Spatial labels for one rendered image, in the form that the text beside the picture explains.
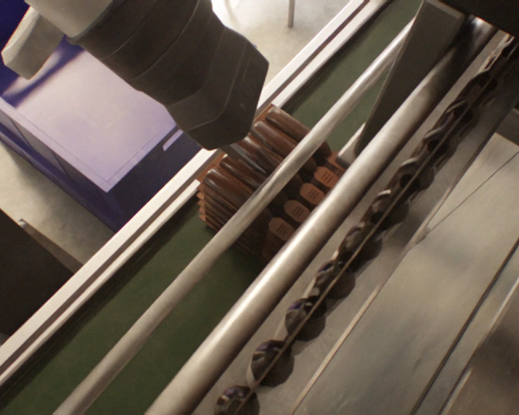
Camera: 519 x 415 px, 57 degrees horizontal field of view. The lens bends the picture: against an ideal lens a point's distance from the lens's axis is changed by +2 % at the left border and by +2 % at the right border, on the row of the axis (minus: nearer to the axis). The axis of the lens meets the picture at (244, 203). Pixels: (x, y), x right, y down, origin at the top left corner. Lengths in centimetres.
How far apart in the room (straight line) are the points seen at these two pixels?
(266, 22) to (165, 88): 131
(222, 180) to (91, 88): 83
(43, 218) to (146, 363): 91
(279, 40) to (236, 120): 125
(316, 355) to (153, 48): 19
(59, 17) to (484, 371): 31
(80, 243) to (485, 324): 104
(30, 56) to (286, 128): 21
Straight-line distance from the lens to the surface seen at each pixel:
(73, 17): 29
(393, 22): 67
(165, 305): 29
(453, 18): 24
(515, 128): 39
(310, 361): 25
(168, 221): 46
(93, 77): 121
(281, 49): 153
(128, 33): 28
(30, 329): 58
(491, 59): 28
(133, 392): 44
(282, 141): 41
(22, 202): 135
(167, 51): 29
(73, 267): 122
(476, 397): 33
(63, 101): 118
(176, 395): 16
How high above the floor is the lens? 112
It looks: 66 degrees down
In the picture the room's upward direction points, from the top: 4 degrees clockwise
